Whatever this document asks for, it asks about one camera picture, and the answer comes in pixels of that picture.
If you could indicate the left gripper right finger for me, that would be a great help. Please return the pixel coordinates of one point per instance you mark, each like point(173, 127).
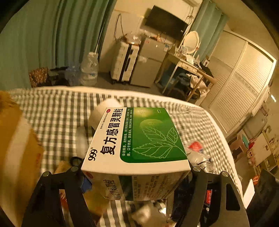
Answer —
point(207, 199)

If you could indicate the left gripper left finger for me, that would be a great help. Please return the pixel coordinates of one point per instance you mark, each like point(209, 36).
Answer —
point(45, 207)

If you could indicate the clear plastic jar red label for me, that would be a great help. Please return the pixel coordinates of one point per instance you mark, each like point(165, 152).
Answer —
point(197, 157)

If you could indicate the green white medicine box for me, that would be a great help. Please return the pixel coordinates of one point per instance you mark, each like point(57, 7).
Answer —
point(136, 154)

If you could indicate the clear plastic tube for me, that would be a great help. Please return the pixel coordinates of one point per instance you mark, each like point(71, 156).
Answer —
point(82, 143)

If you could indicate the brown cardboard box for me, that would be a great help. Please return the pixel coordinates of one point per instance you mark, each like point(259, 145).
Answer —
point(21, 156)

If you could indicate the checkered bed sheet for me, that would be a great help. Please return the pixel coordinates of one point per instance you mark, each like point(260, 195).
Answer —
point(55, 115)

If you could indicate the brown patterned bag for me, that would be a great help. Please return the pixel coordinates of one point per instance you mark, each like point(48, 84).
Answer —
point(39, 77)

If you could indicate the large clear water bottle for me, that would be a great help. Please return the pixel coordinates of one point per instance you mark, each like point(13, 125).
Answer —
point(89, 70)

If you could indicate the white louvered wardrobe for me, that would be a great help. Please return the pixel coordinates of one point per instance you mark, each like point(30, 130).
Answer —
point(243, 71)

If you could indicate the white vanity table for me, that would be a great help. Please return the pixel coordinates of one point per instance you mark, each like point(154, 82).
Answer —
point(180, 63)

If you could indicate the grey mini fridge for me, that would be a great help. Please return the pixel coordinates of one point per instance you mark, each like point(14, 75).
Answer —
point(149, 60)

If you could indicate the oval vanity mirror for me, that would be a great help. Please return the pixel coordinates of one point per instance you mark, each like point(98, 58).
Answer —
point(190, 43)

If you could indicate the white suitcase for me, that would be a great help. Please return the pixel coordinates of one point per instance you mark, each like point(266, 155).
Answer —
point(125, 56)

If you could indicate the green curtain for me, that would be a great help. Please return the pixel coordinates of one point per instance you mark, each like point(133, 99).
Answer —
point(38, 34)
point(209, 24)

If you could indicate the black wall television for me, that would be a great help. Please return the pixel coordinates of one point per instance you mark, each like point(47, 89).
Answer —
point(166, 23)

